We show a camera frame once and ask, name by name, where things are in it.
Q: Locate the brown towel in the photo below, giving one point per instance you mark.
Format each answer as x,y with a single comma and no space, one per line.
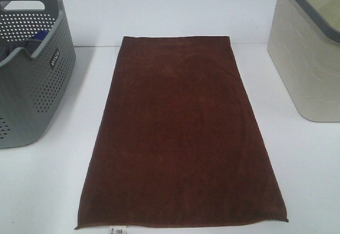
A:
178,145

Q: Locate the grey perforated plastic basket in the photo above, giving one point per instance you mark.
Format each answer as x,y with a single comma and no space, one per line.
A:
32,86

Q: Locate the beige plastic basket grey rim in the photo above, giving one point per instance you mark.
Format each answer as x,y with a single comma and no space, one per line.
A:
304,47

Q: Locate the blue cloth in basket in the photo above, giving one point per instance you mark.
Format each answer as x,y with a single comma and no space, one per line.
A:
30,44

